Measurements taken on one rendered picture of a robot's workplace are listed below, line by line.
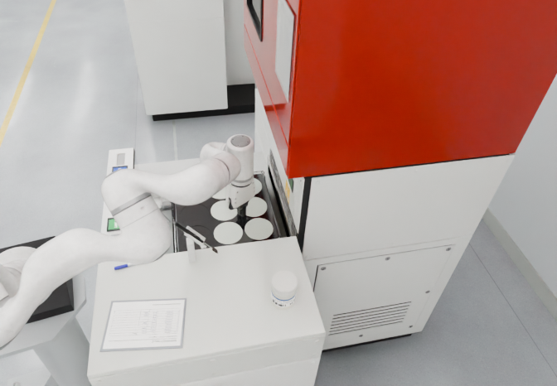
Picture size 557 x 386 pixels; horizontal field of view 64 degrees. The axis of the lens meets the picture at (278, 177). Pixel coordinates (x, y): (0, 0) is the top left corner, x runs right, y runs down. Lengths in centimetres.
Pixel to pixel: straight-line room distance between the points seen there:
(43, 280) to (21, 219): 203
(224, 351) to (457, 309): 165
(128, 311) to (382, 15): 101
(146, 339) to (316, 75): 81
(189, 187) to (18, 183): 243
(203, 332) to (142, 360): 16
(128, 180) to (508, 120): 107
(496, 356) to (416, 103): 164
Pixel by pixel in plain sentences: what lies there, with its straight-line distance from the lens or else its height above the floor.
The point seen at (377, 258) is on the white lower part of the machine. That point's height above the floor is 76.
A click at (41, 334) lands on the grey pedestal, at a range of 157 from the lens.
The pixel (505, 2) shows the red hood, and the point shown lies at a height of 171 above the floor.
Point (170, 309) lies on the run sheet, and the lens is 133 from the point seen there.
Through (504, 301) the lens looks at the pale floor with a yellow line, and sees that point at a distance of 280.
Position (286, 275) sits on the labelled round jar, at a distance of 126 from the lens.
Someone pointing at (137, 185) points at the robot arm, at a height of 138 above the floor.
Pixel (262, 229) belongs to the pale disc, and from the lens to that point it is 156.
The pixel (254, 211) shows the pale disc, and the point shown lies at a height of 90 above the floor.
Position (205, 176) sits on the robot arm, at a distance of 105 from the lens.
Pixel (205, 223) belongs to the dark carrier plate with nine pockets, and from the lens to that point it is 159.
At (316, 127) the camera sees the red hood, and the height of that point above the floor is 140.
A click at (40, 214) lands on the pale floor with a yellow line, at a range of 312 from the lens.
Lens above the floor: 209
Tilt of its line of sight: 43 degrees down
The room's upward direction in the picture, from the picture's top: 3 degrees clockwise
